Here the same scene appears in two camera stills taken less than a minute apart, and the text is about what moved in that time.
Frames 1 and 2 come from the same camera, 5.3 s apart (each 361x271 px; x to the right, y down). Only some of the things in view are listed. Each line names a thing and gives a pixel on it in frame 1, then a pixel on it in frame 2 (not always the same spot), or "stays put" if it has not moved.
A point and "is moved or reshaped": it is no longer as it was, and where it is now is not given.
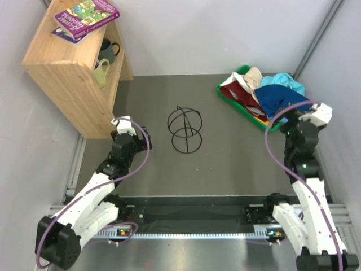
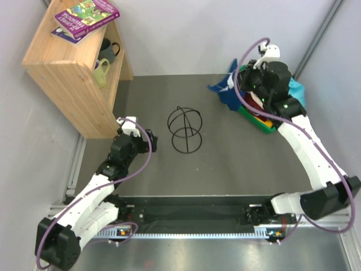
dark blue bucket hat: x=274 y=98 is moved or reshaped
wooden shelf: x=65 y=71 stays put
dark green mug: x=106 y=51 stays put
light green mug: x=99 y=73 stays put
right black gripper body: x=287 y=128 -> x=252 y=79
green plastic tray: x=269 y=127 stays put
